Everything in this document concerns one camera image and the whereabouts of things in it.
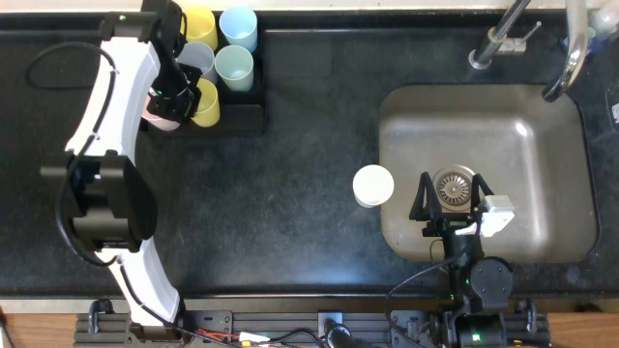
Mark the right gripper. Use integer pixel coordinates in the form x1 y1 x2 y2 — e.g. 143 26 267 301
408 171 496 239

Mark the white cup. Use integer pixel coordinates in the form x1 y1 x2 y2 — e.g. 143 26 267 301
351 163 396 210

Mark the pink cup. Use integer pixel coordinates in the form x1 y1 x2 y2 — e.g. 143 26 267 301
140 96 183 132

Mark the steel sink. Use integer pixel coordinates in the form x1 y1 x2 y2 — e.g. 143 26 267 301
378 84 600 265

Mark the steel tap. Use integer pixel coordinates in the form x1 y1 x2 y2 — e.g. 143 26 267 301
467 0 592 103

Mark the black tray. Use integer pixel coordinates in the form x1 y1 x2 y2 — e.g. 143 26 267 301
136 9 266 138

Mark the blue soap bottle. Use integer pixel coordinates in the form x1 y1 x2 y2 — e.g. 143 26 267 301
584 2 619 57

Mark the green cup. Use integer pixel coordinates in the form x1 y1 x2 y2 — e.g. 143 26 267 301
214 44 255 93

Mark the yellow cup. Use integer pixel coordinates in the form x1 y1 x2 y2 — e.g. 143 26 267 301
181 5 220 52
191 77 221 129

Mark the blue cup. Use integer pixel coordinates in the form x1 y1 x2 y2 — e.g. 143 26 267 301
219 6 259 53

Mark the grey cup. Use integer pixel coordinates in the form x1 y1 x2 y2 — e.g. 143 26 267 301
176 41 219 84

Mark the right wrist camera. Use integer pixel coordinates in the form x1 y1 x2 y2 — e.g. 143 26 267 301
454 194 516 238

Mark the black cable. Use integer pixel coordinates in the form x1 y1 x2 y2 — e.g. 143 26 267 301
384 239 465 347
26 41 120 267

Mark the mounting rail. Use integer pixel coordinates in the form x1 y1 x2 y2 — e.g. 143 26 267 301
74 308 552 348

